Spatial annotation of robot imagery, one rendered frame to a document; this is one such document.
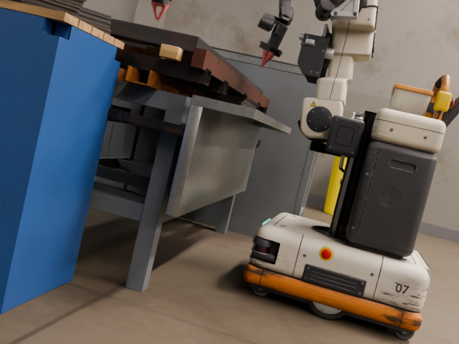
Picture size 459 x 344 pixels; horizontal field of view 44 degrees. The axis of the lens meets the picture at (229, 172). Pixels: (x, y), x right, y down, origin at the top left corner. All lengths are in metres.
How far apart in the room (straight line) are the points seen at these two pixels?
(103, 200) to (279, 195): 1.60
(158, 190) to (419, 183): 0.93
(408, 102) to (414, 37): 4.11
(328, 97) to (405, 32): 4.14
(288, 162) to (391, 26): 3.33
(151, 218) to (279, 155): 1.58
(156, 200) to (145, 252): 0.18
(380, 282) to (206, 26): 4.92
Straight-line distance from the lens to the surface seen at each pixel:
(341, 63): 2.36
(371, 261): 2.13
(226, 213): 3.28
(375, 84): 6.29
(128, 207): 1.94
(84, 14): 1.75
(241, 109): 1.70
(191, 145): 1.73
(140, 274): 1.95
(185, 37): 1.84
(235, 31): 6.54
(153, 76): 1.83
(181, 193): 1.74
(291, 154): 3.34
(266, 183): 3.36
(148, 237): 1.92
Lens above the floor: 0.61
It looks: 4 degrees down
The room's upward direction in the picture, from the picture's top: 14 degrees clockwise
